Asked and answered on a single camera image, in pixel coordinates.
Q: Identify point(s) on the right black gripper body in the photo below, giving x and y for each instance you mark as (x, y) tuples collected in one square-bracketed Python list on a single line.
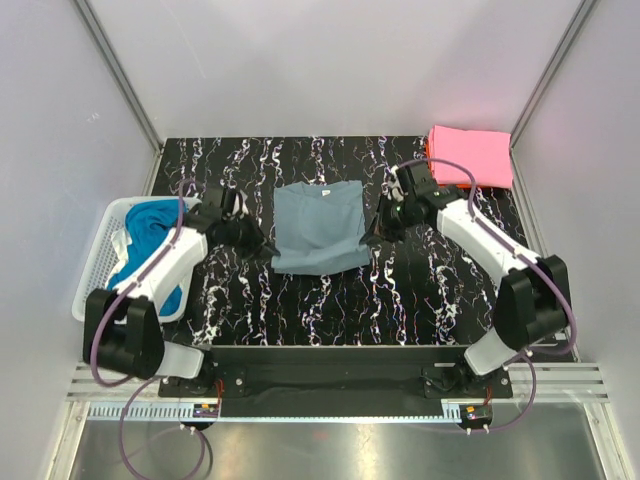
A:
[(382, 222)]

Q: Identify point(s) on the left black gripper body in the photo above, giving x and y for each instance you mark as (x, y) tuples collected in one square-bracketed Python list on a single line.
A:
[(251, 235)]

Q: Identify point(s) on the grey-blue t shirt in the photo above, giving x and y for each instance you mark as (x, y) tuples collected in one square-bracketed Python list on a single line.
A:
[(318, 228)]

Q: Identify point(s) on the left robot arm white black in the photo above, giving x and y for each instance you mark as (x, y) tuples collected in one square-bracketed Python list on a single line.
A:
[(122, 336)]

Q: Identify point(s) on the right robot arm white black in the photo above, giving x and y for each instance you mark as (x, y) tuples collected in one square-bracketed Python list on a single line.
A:
[(533, 300)]

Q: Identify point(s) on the orange folded t shirt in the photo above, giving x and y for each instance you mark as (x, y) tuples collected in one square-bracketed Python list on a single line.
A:
[(449, 173)]

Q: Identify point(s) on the pink folded t shirt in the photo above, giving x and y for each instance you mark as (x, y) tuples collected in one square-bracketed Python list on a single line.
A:
[(485, 153)]

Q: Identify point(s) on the bright blue t shirt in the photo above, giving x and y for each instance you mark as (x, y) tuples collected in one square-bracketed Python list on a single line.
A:
[(148, 224)]

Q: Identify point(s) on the white cloth in basket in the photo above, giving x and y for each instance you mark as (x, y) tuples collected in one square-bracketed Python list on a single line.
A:
[(120, 241)]

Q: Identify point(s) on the white plastic laundry basket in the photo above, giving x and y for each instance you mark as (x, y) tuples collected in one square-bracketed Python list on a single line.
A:
[(95, 270)]

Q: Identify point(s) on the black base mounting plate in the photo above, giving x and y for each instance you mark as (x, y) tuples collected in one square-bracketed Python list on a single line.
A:
[(371, 377)]

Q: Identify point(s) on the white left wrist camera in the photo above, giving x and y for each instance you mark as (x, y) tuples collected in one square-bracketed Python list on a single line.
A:
[(234, 204)]

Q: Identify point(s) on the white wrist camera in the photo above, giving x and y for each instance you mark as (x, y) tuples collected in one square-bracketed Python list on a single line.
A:
[(395, 190), (234, 204)]

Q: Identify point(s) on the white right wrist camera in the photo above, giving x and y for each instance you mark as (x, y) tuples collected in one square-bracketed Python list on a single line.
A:
[(395, 190)]

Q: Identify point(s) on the left aluminium frame post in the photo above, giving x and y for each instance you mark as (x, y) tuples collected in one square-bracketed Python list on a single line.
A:
[(110, 58)]

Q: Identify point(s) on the aluminium frame post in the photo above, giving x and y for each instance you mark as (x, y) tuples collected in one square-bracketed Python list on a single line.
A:
[(568, 39), (110, 58)]

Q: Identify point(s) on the white slotted cable duct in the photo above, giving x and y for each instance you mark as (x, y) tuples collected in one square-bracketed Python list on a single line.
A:
[(229, 411)]

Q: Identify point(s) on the right aluminium frame post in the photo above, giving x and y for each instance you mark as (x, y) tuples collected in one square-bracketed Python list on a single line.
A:
[(568, 39)]

